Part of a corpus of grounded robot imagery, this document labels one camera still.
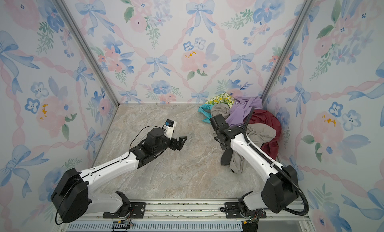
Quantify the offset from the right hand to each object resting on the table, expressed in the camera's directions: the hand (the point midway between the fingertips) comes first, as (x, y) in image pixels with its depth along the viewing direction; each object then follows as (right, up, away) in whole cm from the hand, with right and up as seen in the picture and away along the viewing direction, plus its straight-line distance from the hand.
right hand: (219, 131), depth 84 cm
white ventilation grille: (-17, -44, -13) cm, 49 cm away
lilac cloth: (+17, +14, +16) cm, 28 cm away
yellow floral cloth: (+9, +23, +33) cm, 42 cm away
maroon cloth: (+30, +8, +14) cm, 34 cm away
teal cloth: (-4, +11, +26) cm, 28 cm away
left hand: (-21, -1, -4) cm, 21 cm away
